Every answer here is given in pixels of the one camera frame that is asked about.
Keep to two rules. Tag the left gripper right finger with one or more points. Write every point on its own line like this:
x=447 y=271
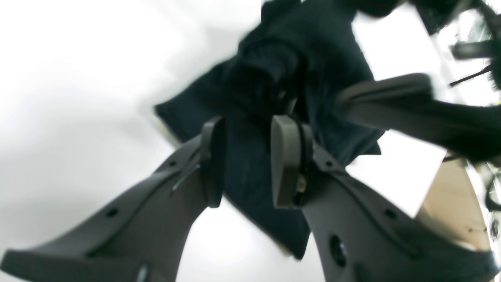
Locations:
x=360 y=236

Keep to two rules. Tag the black graphic t-shirt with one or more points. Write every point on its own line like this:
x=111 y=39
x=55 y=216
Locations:
x=295 y=62

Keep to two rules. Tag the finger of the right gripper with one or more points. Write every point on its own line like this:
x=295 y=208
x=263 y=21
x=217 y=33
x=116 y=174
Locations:
x=406 y=104

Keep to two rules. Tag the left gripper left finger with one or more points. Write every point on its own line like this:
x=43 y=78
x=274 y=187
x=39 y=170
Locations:
x=140 y=235

